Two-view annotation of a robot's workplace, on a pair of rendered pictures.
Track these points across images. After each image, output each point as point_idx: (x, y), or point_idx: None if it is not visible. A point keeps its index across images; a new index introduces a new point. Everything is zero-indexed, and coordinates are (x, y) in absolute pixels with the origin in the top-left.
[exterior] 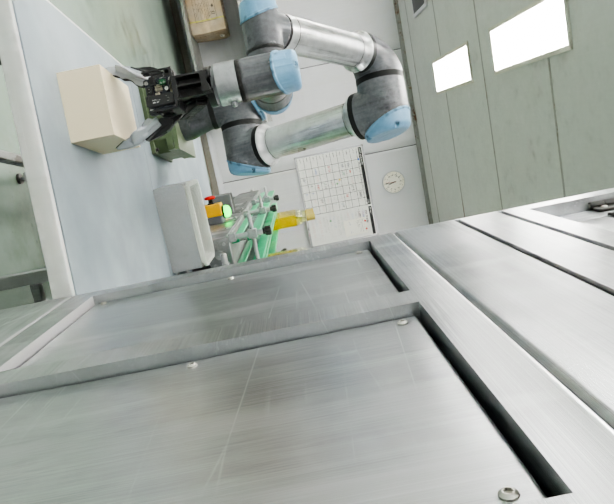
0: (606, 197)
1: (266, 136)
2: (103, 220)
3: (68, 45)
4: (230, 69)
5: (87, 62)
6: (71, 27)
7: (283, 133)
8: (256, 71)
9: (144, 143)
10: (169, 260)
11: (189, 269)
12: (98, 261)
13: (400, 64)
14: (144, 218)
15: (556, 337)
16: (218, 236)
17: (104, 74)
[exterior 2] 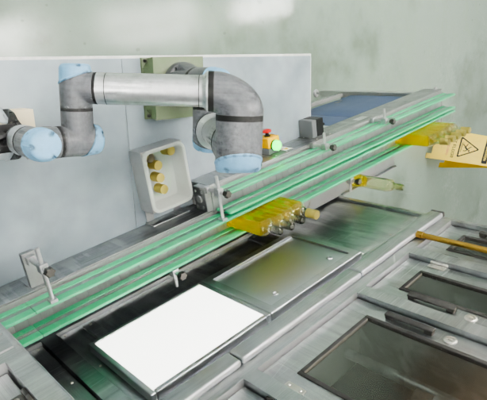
0: (30, 393)
1: (202, 128)
2: (7, 197)
3: None
4: (11, 137)
5: (27, 83)
6: (6, 64)
7: (205, 132)
8: (17, 144)
9: (129, 114)
10: (138, 201)
11: (147, 211)
12: None
13: (247, 109)
14: (95, 178)
15: None
16: (208, 182)
17: None
